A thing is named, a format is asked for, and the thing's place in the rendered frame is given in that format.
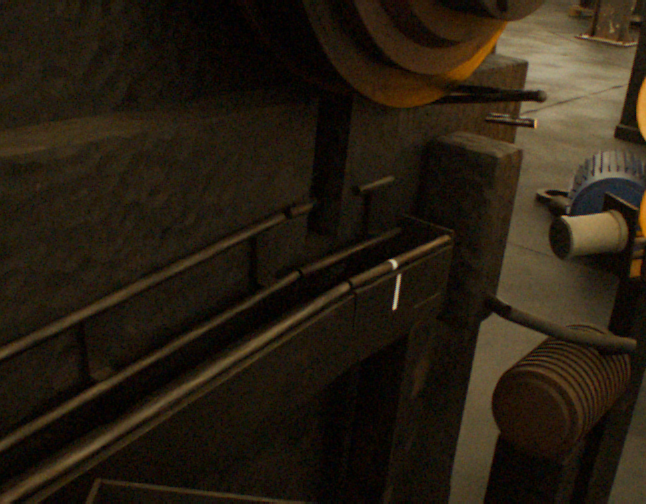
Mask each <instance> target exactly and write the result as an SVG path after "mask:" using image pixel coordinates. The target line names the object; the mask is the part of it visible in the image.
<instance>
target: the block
mask: <svg viewBox="0 0 646 504"><path fill-rule="evenodd" d="M522 160H523V149H522V148H521V147H519V146H518V145H515V144H511V143H507V142H503V141H498V140H494V138H490V137H487V136H482V135H478V134H474V133H470V132H465V131H459V132H455V133H450V134H447V135H443V136H440V137H435V138H434V139H433V140H432V143H431V145H430V151H429V159H428V166H427V173H426V180H425V188H424V194H423V202H422V208H421V215H419V220H423V221H426V222H429V223H432V224H436V225H439V226H442V227H445V228H448V229H452V231H454V237H453V251H452V257H451V264H449V270H448V277H447V283H446V290H445V296H444V301H443V308H442V312H441V313H440V314H438V315H437V318H435V320H438V321H441V322H443V323H446V324H448V325H452V326H454V327H457V328H459V329H463V330H470V329H472V328H473V327H475V326H476V325H478V324H479V323H481V322H483V321H485V320H486V319H488V317H489V316H490V315H491V314H492V313H493V312H492V311H491V310H489V309H488V308H486V307H485V306H484V299H485V296H486V295H487V294H488V292H489V293H492V294H494V295H495V296H496V293H497V287H499V282H500V276H501V270H502V265H503V260H504V254H505V249H506V243H507V237H508V232H509V226H510V221H511V216H512V210H513V205H515V203H514V198H516V193H517V188H518V182H519V177H520V172H521V165H522Z"/></svg>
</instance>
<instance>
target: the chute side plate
mask: <svg viewBox="0 0 646 504"><path fill-rule="evenodd" d="M452 251H453V247H452V246H446V247H444V248H442V249H441V250H439V251H437V252H434V253H431V254H429V255H427V256H425V257H423V258H421V260H418V261H416V262H414V263H412V264H409V265H407V266H404V267H402V268H400V269H398V270H396V271H394V272H392V274H389V275H387V276H385V277H383V278H381V279H379V280H377V281H374V282H372V283H370V284H368V285H366V286H363V288H360V289H358V290H356V291H354V293H353V294H349V295H346V296H345V297H343V298H342V299H340V300H339V301H338V303H336V304H335V305H332V306H330V307H329V308H327V309H326V310H324V311H322V312H321V313H318V314H317V315H315V317H314V318H312V319H310V320H309V321H307V322H306V323H303V324H302V325H300V326H299V327H297V328H296V329H294V331H293V332H291V333H288V334H287V335H285V336H284V337H282V338H281V339H279V340H278V341H275V342H274V343H272V344H270V346H269V347H267V348H266V349H264V350H263V351H260V352H259V353H257V354H256V355H254V356H253V357H251V358H249V359H248V361H245V362H244V363H242V364H241V365H239V366H238V367H236V368H235V369H233V370H232V371H229V372H227V373H226V374H224V375H223V377H221V378H220V379H218V380H217V381H214V382H213V383H211V384H209V385H208V386H206V387H205V388H203V389H202V390H199V391H198V392H196V394H195V395H193V396H192V397H190V398H188V399H187V400H185V401H184V402H181V403H180V404H179V405H177V406H176V407H174V408H173V409H171V411H170V412H168V413H165V414H164V415H162V416H161V417H159V418H157V419H156V420H154V421H153V422H151V423H148V424H147V425H145V426H144V427H142V428H141V430H139V431H138V432H136V433H135V434H133V435H130V436H129V437H127V438H126V439H124V440H123V441H121V442H120V443H118V444H117V445H115V446H114V447H111V448H109V449H108V451H106V452H105V453H103V454H102V455H100V456H99V457H97V458H96V459H94V460H93V461H90V462H88V463H87V464H85V465H84V466H82V467H81V468H79V469H78V470H76V471H75V472H73V474H71V475H69V476H67V477H66V478H64V479H63V480H61V481H60V482H58V483H57V484H55V485H54V486H52V487H50V488H49V489H47V490H45V491H43V492H42V493H40V494H39V495H37V496H36V497H34V498H32V499H31V500H29V501H28V503H26V504H85V503H86V501H87V499H88V497H89V495H90V493H91V490H92V487H93V485H94V483H95V481H96V479H102V480H103V479H109V480H118V481H128V482H135V483H137V484H147V485H156V486H167V487H176V488H186V489H187V488H189V487H190V486H191V485H193V484H195V483H196V482H198V481H199V480H200V479H202V478H203V477H204V476H206V474H207V473H208V472H210V471H212V470H213V469H215V468H216V467H217V466H219V465H220V464H221V463H223V462H224V461H225V460H228V459H229V458H230V457H232V455H233V454H234V453H236V452H237V451H238V450H240V449H241V448H242V447H245V446H246V445H247V444H249V443H250V442H251V441H253V440H254V439H255V437H257V436H258V435H260V434H262V433H263V432H264V431H266V430H267V429H268V428H270V427H271V426H272V425H275V424H276V423H277V422H279V420H280V419H281V418H283V417H284V416H285V415H286V414H288V413H290V412H291V411H293V410H294V409H295V408H297V407H298V406H299V404H301V403H302V402H303V401H306V400H307V399H308V398H310V397H311V396H312V395H314V394H315V393H316V392H318V391H320V389H321V388H323V387H324V386H325V385H327V384H328V383H329V382H331V381H332V380H334V379H336V378H337V377H338V376H340V374H341V373H342V372H344V371H345V370H346V369H349V368H350V367H352V366H353V365H355V364H357V363H358V362H360V361H363V359H364V358H366V357H368V356H369V355H371V354H373V353H374V352H376V351H379V350H380V349H382V348H384V347H385V346H387V344H389V343H390V342H393V341H395V340H396V339H398V338H400V337H401V336H403V335H405V334H407V333H409V329H410V323H411V315H412V309H413V307H414V306H416V305H418V304H421V303H422V301H424V300H426V299H428V298H430V297H431V296H433V295H436V294H438V293H440V298H439V305H438V311H437V315H438V314H440V313H441V312H442V308H443V301H444V296H445V290H446V283H447V277H448V270H449V264H451V257H452ZM400 274H401V277H400V284H399V292H398V298H397V306H396V309H394V310H393V306H394V299H395V292H396V284H397V277H398V275H400Z"/></svg>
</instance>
